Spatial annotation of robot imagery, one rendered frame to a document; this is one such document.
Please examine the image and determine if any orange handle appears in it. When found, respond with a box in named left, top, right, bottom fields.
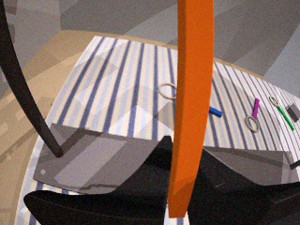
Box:
left=168, top=0, right=215, bottom=218

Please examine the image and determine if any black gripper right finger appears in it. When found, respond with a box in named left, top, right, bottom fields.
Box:
left=187, top=150, right=300, bottom=225

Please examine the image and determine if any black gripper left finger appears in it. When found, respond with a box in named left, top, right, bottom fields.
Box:
left=23, top=135, right=173, bottom=225

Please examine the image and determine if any purple handle with grey metal loop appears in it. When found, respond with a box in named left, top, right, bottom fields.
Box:
left=245, top=97, right=260, bottom=132

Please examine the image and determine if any blue handle with grey loop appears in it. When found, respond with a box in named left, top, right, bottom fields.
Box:
left=158, top=82, right=222, bottom=117

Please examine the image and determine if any dark grey rectangular block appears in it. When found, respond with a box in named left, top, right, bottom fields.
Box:
left=286, top=103, right=300, bottom=123

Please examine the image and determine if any black two-post stand with curvy wire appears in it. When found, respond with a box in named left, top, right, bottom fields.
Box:
left=0, top=0, right=300, bottom=195

